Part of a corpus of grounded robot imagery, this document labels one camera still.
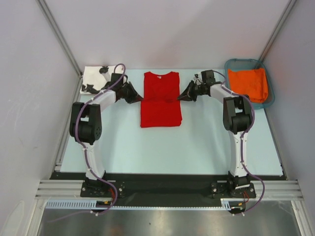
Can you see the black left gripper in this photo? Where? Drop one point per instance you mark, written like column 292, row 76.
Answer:
column 135, row 97

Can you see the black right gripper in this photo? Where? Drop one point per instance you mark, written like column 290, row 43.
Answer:
column 190, row 90

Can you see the red t shirt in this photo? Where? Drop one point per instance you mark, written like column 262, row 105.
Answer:
column 160, row 106

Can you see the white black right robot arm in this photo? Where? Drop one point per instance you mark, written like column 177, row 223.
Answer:
column 238, row 117

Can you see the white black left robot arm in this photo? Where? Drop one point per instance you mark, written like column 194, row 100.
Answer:
column 86, row 123

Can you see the white folded printed t shirt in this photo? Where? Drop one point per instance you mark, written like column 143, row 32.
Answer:
column 96, row 78

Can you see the teal plastic basket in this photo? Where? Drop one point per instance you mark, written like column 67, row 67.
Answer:
column 249, row 64

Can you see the orange t shirt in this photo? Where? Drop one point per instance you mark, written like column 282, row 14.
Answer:
column 250, row 82

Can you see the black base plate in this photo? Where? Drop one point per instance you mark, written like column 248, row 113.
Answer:
column 153, row 190

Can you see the aluminium frame post right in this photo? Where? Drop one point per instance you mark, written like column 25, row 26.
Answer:
column 277, row 29

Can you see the aluminium frame post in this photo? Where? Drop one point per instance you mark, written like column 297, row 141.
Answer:
column 44, row 7
column 277, row 29

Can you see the aluminium frame post left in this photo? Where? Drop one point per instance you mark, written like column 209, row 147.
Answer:
column 44, row 7

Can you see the white slotted cable duct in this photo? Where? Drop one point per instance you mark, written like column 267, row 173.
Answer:
column 71, row 203

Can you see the aluminium front rail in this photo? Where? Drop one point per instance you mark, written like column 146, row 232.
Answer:
column 275, row 190

